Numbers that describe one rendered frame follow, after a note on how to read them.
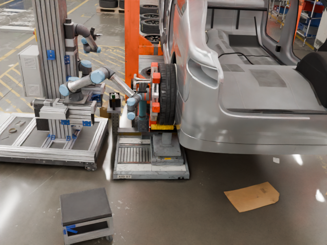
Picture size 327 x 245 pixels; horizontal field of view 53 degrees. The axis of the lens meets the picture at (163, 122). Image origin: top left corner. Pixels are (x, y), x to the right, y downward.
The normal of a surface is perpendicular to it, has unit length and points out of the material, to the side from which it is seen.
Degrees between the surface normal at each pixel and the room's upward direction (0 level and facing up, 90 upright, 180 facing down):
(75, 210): 0
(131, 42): 90
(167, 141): 90
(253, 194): 2
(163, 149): 0
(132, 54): 90
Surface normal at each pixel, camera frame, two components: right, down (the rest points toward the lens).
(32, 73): -0.04, 0.49
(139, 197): 0.05, -0.87
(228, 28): 0.08, -0.15
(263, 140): 0.02, 0.76
